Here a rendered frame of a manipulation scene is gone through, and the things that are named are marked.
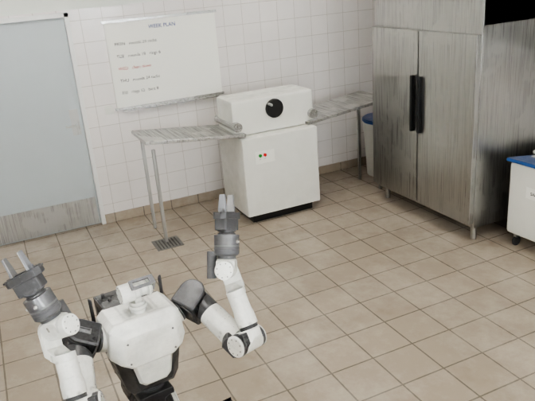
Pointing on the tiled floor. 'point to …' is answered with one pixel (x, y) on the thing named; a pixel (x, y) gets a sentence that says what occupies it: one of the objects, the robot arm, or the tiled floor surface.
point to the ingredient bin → (521, 198)
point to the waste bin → (369, 142)
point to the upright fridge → (453, 102)
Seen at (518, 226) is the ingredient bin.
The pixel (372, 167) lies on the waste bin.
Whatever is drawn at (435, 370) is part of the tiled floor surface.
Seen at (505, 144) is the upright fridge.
